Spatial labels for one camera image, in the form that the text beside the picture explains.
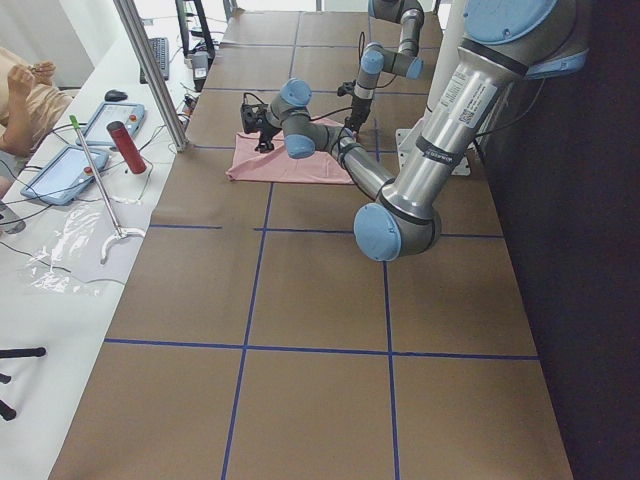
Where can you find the pink Snoopy t-shirt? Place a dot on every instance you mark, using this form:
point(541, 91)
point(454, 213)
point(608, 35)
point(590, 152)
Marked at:
point(276, 166)

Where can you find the person in beige shirt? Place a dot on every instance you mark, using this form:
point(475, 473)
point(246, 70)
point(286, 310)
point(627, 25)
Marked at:
point(31, 104)

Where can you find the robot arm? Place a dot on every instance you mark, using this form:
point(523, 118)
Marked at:
point(502, 42)
point(376, 59)

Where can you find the red cylinder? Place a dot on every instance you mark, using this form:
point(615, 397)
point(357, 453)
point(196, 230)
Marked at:
point(125, 145)

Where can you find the black computer mouse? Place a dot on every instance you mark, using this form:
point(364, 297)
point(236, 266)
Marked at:
point(114, 95)

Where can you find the metal reacher stick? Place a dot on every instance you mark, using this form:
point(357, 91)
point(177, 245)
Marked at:
point(119, 232)

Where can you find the black keyboard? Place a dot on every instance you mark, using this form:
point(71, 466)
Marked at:
point(160, 50)

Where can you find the aluminium frame post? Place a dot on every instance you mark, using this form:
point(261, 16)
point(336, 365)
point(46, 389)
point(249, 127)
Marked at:
point(135, 30)

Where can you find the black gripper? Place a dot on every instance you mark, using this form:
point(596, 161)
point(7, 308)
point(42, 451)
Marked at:
point(357, 107)
point(267, 133)

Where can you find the black tripod legs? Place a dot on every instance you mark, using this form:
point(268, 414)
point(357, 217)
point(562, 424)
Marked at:
point(8, 413)

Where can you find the near blue teach pendant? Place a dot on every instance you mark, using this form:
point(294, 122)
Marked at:
point(61, 180)

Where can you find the clear plastic bag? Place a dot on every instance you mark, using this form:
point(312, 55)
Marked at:
point(66, 261)

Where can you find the black power adapter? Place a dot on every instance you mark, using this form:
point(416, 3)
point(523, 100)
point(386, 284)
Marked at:
point(200, 65)

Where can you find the white pole base mount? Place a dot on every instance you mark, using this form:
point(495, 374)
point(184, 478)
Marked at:
point(446, 63)

